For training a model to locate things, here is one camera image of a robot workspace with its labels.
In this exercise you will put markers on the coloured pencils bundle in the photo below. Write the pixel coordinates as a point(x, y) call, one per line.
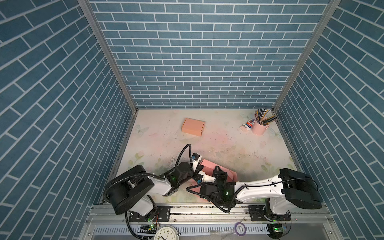
point(265, 116)

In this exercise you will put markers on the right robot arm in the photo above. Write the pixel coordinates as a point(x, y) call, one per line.
point(287, 190)

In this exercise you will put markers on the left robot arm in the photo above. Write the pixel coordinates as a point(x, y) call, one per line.
point(131, 191)

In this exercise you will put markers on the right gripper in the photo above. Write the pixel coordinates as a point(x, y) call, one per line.
point(218, 175)

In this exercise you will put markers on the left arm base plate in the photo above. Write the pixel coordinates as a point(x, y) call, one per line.
point(158, 214)

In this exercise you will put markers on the pink pencil cup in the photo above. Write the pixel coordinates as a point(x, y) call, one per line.
point(258, 129)

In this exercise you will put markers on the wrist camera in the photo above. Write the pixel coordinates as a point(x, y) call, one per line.
point(196, 158)
point(204, 178)

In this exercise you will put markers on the pink paper box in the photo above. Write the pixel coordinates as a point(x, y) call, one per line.
point(208, 167)

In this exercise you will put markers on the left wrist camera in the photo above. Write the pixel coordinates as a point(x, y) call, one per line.
point(196, 158)

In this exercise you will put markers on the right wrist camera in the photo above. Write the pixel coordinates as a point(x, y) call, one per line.
point(204, 178)

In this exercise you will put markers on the white analog clock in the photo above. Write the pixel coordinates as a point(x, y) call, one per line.
point(167, 233)

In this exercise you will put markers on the aluminium rail frame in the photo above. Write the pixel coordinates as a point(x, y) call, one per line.
point(203, 220)

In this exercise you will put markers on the orange paper box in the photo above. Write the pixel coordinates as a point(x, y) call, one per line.
point(193, 127)

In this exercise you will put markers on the purple tape roll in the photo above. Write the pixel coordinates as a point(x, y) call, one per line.
point(240, 229)

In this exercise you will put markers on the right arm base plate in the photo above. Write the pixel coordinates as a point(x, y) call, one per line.
point(258, 213)

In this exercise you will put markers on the green lit circuit board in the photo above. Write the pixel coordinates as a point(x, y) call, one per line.
point(276, 231)

